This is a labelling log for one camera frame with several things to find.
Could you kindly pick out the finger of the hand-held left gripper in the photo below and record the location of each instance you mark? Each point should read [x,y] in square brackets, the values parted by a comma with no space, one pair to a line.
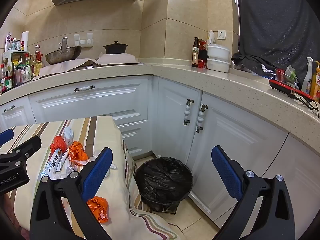
[27,145]
[6,135]

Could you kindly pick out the white paper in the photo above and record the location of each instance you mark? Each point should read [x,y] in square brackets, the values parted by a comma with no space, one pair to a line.
[97,156]

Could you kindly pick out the clear container with green packets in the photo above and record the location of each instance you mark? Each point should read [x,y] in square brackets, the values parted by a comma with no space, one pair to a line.
[287,76]

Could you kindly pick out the orange pump bottle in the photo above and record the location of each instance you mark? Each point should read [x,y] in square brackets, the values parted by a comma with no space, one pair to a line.
[316,82]

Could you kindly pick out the long white sachet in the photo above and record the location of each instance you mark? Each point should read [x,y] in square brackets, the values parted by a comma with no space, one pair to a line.
[53,163]
[63,160]

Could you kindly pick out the white paper bag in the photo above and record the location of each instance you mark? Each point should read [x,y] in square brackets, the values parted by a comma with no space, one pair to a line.
[211,38]

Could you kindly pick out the orange plastic bag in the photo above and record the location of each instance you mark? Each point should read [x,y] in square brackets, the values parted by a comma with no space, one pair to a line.
[58,143]

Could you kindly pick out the pale stove cover cloth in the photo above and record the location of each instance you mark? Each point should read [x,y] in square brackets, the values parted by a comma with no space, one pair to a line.
[110,59]

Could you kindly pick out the group of seasoning bottles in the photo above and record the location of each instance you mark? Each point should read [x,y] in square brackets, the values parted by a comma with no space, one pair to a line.
[17,67]

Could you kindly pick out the white wall hook holder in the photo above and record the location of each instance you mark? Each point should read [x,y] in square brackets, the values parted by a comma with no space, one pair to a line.
[83,40]

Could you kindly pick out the dark glass bottle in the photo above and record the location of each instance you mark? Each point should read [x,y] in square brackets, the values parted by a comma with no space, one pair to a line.
[195,53]

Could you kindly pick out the black lidded pot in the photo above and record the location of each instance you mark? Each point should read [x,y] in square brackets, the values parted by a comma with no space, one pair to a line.
[115,48]

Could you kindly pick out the black lined trash bin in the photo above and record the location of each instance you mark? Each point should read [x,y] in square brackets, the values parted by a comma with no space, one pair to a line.
[162,182]

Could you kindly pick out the steel wok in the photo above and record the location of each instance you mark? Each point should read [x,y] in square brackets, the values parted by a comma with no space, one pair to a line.
[62,55]

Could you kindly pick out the striped tablecloth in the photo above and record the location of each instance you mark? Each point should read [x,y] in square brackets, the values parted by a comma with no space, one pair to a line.
[117,205]

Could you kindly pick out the white spray bottle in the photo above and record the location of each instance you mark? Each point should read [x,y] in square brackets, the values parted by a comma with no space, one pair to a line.
[307,80]

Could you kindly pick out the white lidded bowl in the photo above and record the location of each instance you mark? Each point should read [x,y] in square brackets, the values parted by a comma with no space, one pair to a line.
[218,65]
[218,51]

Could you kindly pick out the red seasoning packages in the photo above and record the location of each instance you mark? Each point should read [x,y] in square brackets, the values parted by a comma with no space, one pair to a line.
[203,57]

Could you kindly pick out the dark grey cloth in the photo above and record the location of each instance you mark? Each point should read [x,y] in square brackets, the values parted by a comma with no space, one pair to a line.
[275,20]

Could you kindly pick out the white wall socket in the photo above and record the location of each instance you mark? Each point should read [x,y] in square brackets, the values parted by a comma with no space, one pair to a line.
[221,34]

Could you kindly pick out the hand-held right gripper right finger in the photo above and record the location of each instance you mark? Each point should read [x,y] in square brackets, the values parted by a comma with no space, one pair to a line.
[226,173]

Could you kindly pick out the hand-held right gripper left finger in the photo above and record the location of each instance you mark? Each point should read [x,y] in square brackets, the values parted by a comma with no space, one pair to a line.
[97,173]

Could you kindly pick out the red black appliance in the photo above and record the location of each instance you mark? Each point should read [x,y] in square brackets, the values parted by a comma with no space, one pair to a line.
[285,88]

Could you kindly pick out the orange wrapper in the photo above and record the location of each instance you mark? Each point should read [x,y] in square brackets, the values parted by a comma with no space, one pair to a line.
[78,153]
[99,208]

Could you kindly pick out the white wrapper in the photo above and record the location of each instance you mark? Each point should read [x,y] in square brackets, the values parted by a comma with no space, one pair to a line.
[68,133]

